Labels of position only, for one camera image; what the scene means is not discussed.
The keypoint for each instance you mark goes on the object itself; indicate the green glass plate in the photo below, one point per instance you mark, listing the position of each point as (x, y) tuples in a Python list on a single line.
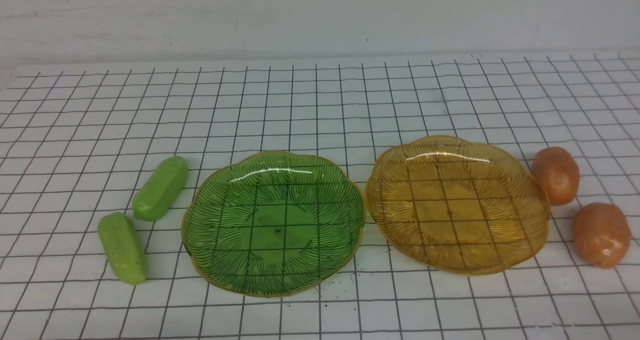
[(274, 225)]

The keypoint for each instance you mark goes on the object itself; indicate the amber glass plate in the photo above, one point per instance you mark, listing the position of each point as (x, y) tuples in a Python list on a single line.
[(463, 207)]

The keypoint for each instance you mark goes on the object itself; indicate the orange potato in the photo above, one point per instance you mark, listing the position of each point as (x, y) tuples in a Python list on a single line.
[(557, 172), (601, 234)]

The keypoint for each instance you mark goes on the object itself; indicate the green cucumber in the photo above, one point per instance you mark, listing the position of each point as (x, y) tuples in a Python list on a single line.
[(123, 249), (160, 191)]

